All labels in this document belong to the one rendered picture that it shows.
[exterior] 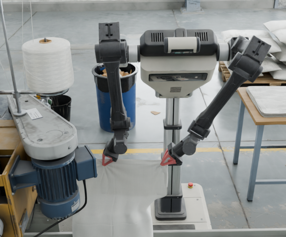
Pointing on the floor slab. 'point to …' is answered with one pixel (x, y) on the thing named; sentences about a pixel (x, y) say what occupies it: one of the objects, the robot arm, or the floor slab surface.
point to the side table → (257, 117)
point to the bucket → (62, 106)
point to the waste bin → (103, 99)
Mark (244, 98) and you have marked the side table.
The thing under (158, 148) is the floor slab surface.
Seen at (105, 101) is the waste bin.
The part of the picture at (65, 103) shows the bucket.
